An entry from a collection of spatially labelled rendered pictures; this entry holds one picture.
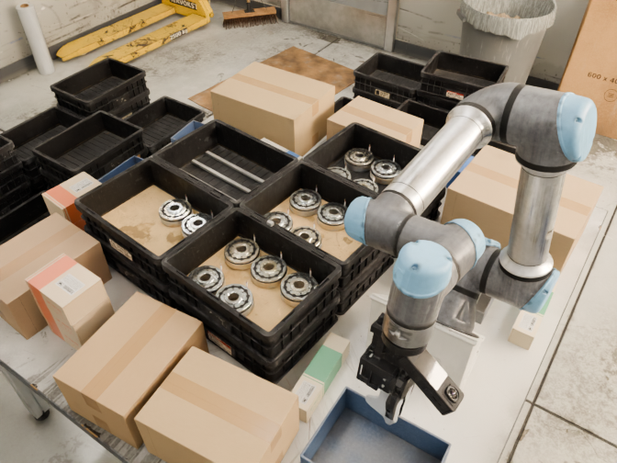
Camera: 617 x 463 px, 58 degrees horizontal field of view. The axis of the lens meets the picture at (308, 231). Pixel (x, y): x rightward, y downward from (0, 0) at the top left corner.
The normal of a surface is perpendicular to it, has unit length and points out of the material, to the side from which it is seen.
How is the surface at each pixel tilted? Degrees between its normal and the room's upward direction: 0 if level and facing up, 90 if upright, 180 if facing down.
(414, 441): 91
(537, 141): 91
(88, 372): 0
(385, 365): 8
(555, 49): 90
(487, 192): 0
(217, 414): 0
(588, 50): 78
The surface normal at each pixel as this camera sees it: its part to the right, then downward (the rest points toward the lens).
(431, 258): 0.08, -0.80
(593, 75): -0.53, 0.38
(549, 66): -0.56, 0.57
